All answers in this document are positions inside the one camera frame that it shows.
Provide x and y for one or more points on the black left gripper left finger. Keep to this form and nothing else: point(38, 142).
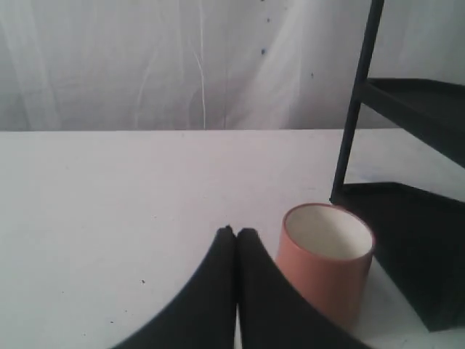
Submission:
point(203, 313)

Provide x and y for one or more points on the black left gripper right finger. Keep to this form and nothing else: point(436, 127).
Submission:
point(272, 314)

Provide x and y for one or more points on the terracotta ceramic mug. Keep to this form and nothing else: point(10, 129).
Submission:
point(325, 252)

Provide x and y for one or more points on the white backdrop curtain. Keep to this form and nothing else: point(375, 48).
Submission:
point(153, 65)

